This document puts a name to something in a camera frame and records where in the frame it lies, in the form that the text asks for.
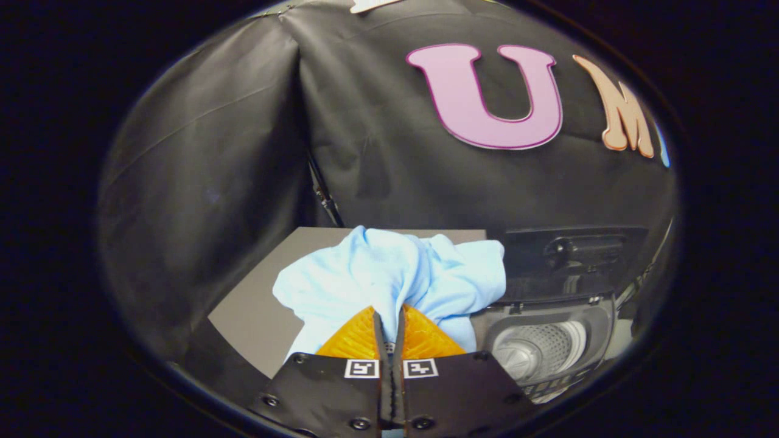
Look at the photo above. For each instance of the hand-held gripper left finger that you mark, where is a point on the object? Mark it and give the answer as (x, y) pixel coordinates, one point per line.
(322, 395)

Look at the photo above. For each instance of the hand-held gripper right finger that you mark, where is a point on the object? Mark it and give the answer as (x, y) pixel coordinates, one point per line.
(456, 395)

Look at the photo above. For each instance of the grey washing machine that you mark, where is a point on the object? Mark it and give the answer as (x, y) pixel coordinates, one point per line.
(535, 350)

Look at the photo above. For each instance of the light blue garment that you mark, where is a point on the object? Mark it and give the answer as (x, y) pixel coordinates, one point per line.
(377, 274)

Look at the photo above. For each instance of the dark grey beige cabinet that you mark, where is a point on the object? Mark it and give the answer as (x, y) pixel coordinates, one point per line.
(255, 316)

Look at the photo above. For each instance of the black backdrop stand pole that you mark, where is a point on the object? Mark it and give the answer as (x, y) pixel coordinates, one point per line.
(322, 198)

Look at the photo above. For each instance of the black backdrop cloth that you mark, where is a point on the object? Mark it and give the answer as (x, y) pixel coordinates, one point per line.
(213, 182)

